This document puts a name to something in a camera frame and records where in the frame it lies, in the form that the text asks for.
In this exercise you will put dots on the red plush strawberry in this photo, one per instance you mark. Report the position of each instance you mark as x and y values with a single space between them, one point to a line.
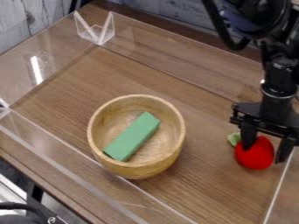
259 156

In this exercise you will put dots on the clear acrylic corner bracket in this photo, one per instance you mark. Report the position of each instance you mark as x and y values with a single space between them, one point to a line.
93 33

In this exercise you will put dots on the black table frame bracket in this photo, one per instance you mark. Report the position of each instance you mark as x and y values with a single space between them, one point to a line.
53 209

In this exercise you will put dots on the green rectangular block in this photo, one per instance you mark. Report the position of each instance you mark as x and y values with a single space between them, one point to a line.
129 140

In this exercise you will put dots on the clear acrylic tray wall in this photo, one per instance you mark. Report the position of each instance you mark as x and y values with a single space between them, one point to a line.
100 197

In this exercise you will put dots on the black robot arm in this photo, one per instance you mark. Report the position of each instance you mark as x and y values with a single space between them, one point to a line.
267 22

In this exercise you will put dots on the wooden bowl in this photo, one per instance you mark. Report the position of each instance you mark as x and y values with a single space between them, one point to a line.
160 150

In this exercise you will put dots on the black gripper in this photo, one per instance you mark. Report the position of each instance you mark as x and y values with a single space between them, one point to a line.
271 116

